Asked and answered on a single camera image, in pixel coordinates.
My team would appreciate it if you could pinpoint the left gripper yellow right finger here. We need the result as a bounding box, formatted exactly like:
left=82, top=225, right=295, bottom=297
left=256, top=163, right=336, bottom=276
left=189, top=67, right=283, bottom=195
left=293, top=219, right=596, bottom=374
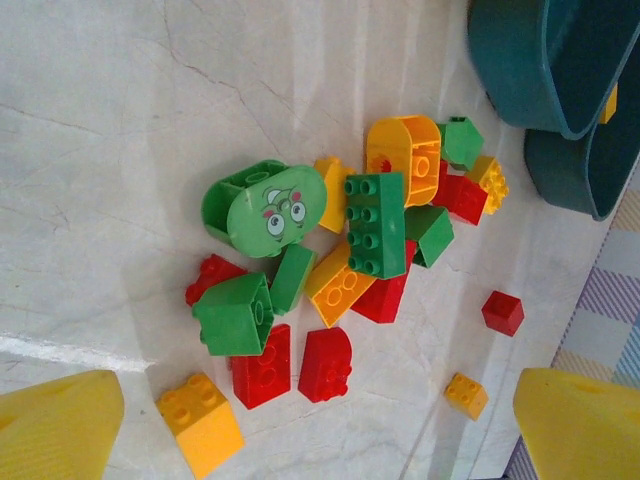
left=513, top=367, right=640, bottom=480

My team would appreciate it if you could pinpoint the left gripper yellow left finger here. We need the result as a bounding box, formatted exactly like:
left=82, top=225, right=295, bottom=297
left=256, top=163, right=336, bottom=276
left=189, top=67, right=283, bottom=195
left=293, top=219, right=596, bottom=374
left=0, top=370, right=125, bottom=480

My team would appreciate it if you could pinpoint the small yellow brick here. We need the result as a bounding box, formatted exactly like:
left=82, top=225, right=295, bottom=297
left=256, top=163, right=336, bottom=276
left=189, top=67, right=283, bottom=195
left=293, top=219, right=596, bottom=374
left=444, top=372, right=490, bottom=423

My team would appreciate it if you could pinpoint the small red cube brick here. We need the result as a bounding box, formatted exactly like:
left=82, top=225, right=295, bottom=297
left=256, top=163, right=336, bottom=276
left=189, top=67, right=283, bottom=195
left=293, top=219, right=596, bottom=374
left=480, top=290, right=526, bottom=338

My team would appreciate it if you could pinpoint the yellow sloped brick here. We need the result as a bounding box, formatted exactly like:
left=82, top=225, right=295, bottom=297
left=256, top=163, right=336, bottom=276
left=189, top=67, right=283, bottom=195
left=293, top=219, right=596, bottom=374
left=155, top=372, right=246, bottom=480

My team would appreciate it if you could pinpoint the green two-by-two brick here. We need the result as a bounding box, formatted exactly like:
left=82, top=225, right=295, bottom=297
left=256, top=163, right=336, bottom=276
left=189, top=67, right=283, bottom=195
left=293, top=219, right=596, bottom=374
left=191, top=271, right=276, bottom=358

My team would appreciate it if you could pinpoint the red two-by-four brick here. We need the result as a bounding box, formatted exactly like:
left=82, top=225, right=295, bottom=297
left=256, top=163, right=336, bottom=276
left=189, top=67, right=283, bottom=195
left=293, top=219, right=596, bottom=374
left=349, top=239, right=418, bottom=325
left=230, top=323, right=293, bottom=411

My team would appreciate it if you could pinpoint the red lego brick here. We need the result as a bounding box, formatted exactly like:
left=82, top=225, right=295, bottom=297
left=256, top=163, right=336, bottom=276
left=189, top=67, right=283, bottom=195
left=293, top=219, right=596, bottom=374
left=431, top=159, right=489, bottom=227
left=184, top=253, right=250, bottom=308

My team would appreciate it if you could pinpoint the green lego brick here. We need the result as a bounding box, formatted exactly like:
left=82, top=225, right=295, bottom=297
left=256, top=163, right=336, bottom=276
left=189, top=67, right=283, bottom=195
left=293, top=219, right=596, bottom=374
left=436, top=115, right=486, bottom=172
left=403, top=204, right=456, bottom=270
left=269, top=243, right=319, bottom=317

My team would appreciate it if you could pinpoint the yellow lego brick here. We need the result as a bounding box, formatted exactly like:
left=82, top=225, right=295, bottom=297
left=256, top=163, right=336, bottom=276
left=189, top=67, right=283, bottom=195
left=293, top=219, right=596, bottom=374
left=313, top=155, right=358, bottom=235
left=467, top=155, right=511, bottom=216
left=597, top=83, right=620, bottom=126

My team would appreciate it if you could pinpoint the red rounded brick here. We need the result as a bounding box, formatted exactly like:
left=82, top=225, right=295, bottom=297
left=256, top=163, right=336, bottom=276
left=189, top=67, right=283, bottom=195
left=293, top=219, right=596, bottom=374
left=297, top=326, right=354, bottom=404

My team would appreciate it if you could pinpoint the yellow two-by-four brick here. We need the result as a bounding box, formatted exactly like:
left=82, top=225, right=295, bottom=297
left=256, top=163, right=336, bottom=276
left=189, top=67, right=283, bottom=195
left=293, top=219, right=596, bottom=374
left=304, top=242, right=377, bottom=329

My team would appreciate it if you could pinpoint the green two-by-four brick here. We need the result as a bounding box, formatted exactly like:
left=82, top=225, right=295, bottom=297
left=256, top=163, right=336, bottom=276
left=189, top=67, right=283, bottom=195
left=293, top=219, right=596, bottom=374
left=343, top=171, right=407, bottom=280

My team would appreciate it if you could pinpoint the green oval face brick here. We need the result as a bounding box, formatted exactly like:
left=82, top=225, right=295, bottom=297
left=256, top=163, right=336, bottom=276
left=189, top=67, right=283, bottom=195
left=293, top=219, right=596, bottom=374
left=201, top=158, right=329, bottom=259

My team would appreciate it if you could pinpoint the yellow oval brick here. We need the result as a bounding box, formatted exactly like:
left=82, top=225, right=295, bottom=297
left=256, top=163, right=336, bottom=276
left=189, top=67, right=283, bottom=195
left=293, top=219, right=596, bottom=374
left=365, top=115, right=443, bottom=209

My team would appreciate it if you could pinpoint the plaid backdrop panel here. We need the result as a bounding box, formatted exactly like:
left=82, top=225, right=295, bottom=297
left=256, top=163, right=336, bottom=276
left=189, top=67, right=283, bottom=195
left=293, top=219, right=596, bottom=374
left=504, top=174, right=640, bottom=480

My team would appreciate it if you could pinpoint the teal plastic bin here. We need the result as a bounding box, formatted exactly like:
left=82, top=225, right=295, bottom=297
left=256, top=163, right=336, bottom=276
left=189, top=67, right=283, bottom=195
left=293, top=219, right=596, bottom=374
left=523, top=112, right=640, bottom=222
left=466, top=0, right=640, bottom=141

